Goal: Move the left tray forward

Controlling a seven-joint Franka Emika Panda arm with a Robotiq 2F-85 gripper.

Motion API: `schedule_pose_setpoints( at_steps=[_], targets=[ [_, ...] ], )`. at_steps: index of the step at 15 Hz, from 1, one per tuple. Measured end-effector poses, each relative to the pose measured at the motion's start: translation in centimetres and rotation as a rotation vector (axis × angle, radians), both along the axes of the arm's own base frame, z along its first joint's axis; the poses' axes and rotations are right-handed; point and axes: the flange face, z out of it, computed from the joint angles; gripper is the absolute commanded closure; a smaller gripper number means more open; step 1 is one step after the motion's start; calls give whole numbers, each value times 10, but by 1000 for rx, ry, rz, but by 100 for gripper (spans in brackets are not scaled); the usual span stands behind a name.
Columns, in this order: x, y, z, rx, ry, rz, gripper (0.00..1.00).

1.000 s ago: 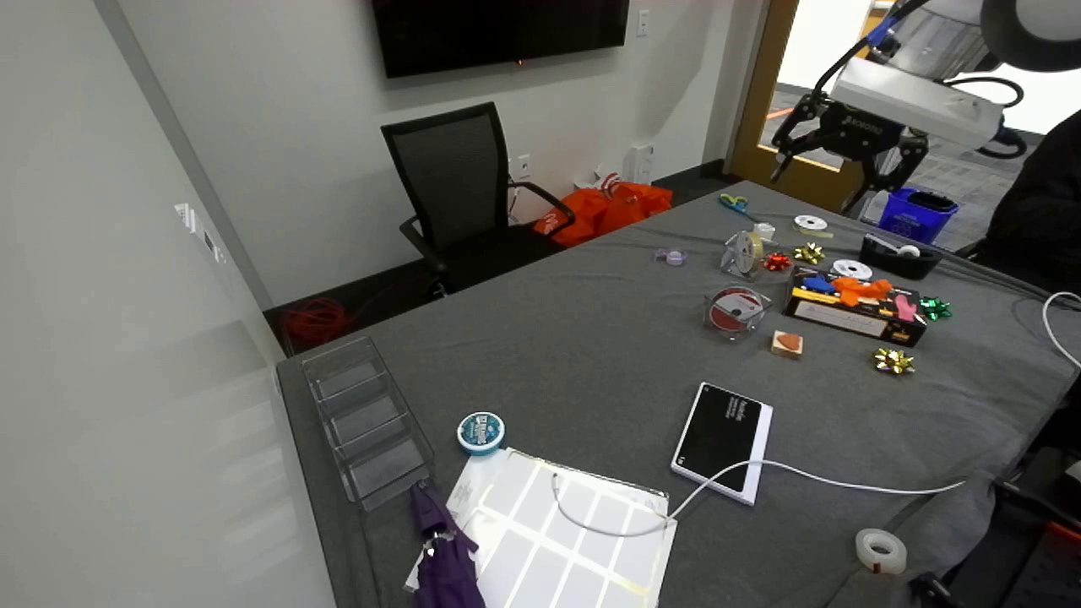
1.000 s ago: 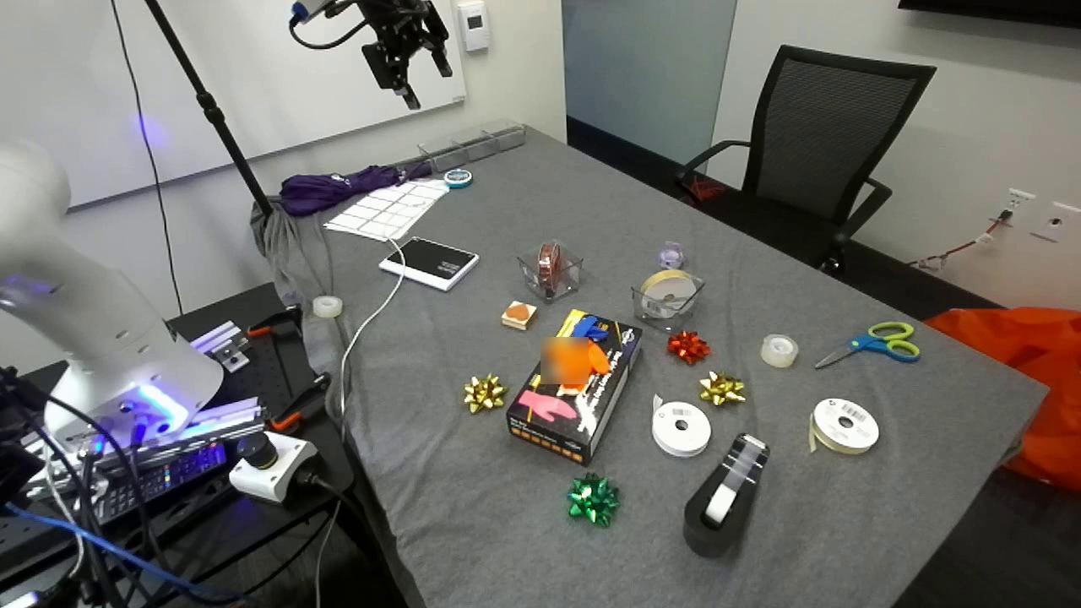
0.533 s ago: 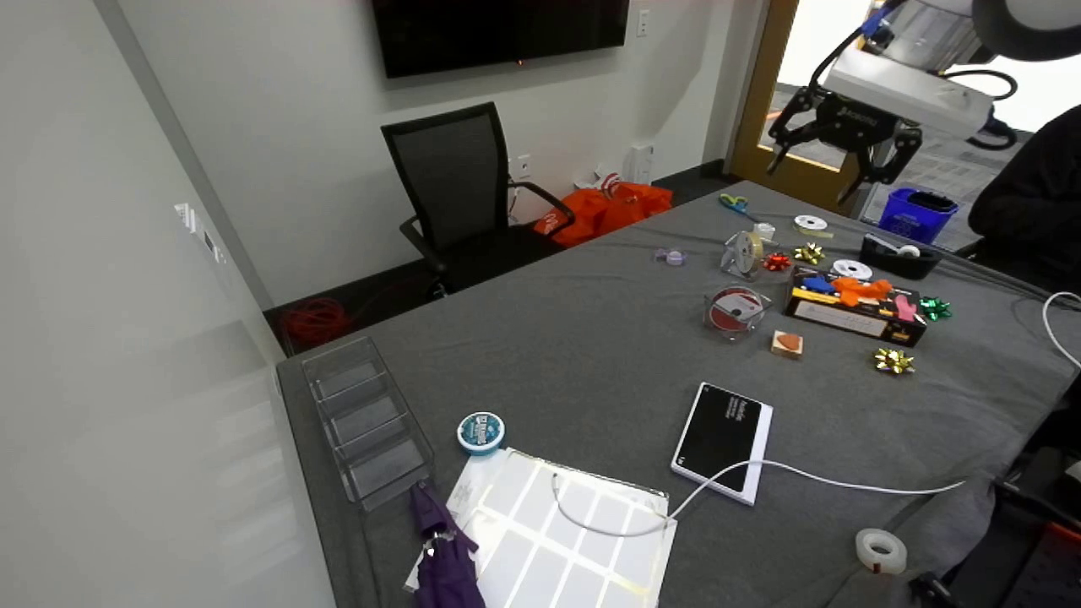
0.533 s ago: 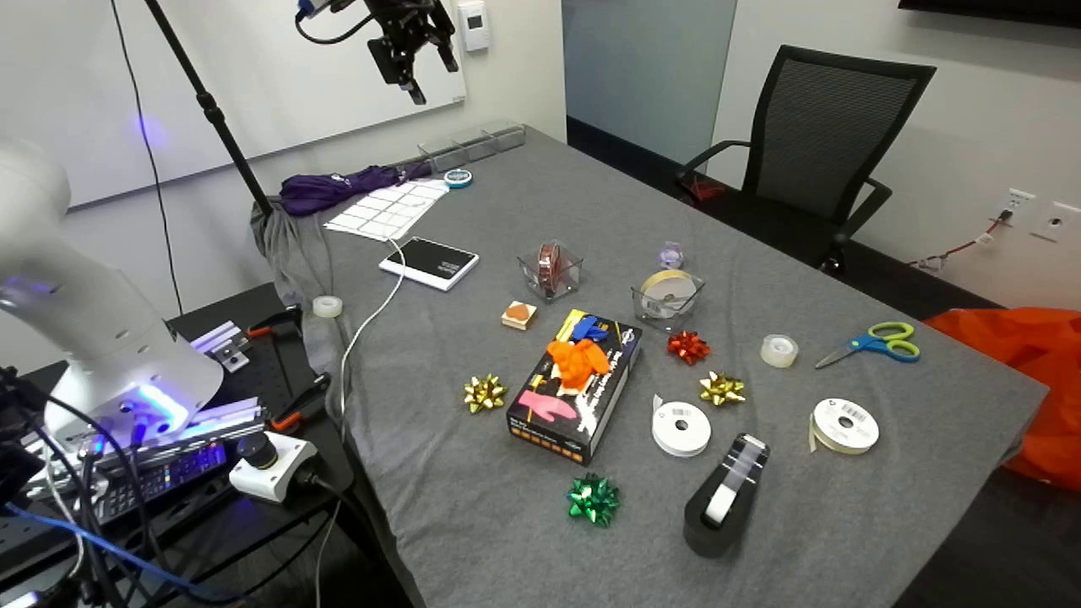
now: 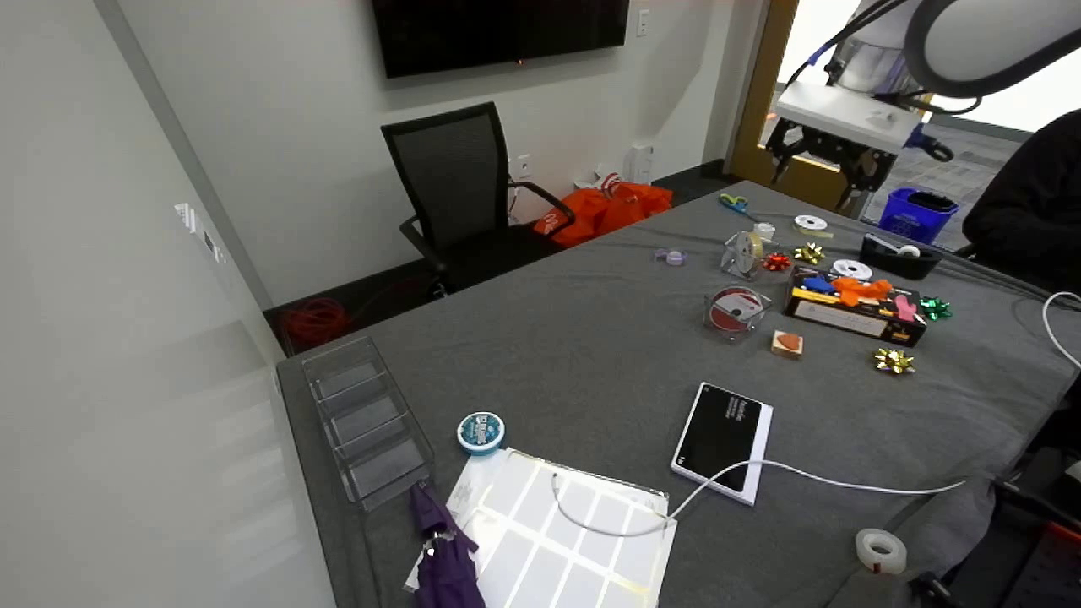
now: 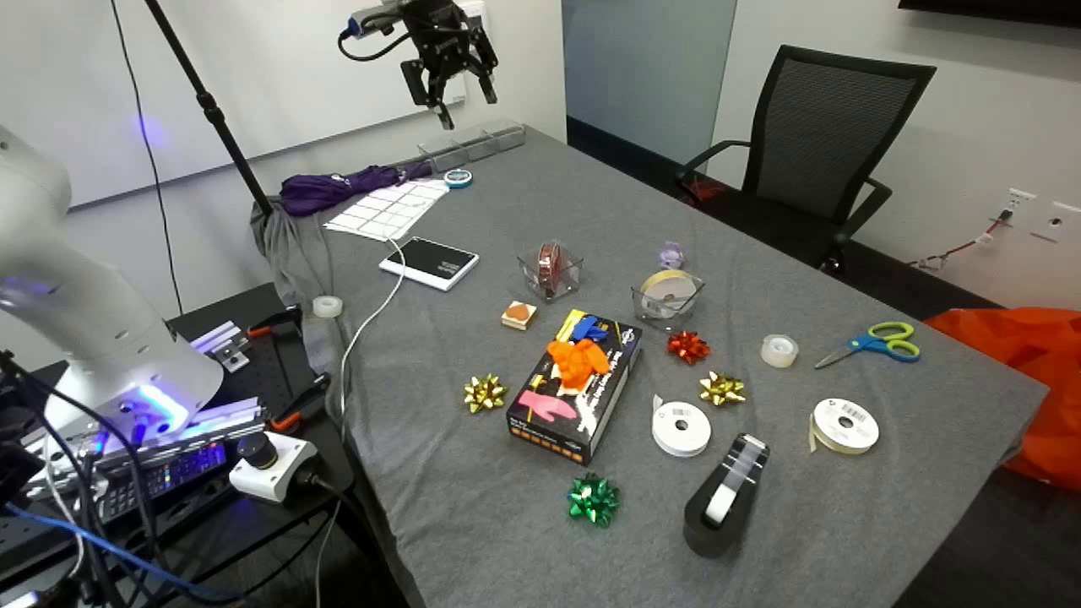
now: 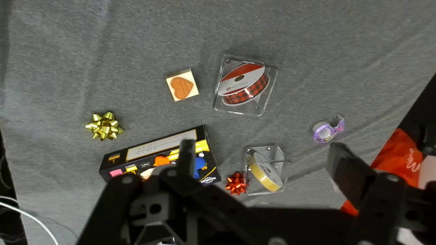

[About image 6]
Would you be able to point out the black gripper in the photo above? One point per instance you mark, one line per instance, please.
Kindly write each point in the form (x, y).
(442, 36)

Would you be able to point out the clear tray with plaid spool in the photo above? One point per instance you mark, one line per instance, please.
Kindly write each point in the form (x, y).
(525, 274)

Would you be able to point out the red plaid ribbon spool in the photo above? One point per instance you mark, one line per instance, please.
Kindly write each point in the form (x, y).
(551, 268)

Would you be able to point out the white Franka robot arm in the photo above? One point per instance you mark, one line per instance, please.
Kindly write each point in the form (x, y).
(78, 306)

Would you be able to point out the clear plastic organiser tray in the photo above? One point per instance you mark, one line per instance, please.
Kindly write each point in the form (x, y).
(476, 147)

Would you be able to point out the clear tray with cream ribbon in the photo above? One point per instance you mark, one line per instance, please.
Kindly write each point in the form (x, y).
(642, 313)

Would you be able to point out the teal tape roll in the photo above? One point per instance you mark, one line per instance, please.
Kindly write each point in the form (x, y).
(457, 175)

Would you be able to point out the white label sheet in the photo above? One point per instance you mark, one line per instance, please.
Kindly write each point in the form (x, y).
(390, 209)

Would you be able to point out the purple cloth bundle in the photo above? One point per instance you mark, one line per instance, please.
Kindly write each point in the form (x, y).
(325, 189)

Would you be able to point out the wooden heart stamp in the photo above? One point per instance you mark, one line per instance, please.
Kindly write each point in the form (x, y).
(518, 315)

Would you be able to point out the white tape roll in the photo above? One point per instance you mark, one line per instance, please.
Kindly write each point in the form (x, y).
(325, 306)

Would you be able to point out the small purple bow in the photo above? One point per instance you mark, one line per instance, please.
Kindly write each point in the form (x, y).
(674, 254)

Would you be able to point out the blue bow in box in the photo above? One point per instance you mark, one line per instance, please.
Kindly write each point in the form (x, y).
(591, 330)

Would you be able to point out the cream ribbon roll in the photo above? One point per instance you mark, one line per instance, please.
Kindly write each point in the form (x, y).
(669, 287)

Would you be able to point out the orange bow in box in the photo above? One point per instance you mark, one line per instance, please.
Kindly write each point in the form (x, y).
(580, 362)

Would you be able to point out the gold gift bow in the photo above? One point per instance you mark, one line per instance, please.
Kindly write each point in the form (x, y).
(719, 389)
(484, 392)

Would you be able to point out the pink bow in box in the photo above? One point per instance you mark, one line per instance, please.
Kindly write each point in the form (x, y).
(547, 407)

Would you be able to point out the red gift bow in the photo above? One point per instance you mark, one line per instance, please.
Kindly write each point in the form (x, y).
(686, 345)

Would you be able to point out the black box of bows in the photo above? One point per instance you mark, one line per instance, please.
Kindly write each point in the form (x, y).
(569, 432)

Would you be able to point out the black mesh office chair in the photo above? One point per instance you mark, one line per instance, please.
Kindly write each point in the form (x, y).
(830, 137)

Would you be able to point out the white ribbon spool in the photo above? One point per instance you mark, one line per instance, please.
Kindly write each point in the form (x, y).
(680, 428)

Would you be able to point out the clear tape roll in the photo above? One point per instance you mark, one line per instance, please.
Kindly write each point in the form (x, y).
(779, 352)

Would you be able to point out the white power adapter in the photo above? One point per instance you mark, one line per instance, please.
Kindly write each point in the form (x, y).
(276, 467)

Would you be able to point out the green gift bow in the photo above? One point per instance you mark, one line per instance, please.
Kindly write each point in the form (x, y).
(591, 502)

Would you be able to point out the black tape dispenser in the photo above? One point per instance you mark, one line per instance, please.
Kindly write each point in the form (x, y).
(719, 502)

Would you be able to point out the blue green scissors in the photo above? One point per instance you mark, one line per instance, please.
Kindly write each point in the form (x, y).
(889, 345)

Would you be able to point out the cream edged ribbon spool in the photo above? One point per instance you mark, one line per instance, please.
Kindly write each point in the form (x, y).
(844, 428)

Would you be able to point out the black robot cart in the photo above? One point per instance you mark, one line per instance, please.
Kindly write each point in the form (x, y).
(223, 546)

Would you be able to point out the grey table cloth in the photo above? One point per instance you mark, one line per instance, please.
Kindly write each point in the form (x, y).
(787, 527)

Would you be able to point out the orange bag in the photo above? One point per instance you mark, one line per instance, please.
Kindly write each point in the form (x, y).
(1023, 359)

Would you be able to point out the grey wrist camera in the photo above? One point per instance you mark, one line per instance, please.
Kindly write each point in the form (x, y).
(374, 18)

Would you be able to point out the black wall television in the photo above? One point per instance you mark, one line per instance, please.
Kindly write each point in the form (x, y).
(992, 8)

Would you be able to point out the white wall outlet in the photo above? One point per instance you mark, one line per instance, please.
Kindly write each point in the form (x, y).
(1021, 202)

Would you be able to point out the white wall box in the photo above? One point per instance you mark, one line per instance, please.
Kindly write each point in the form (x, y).
(1057, 221)

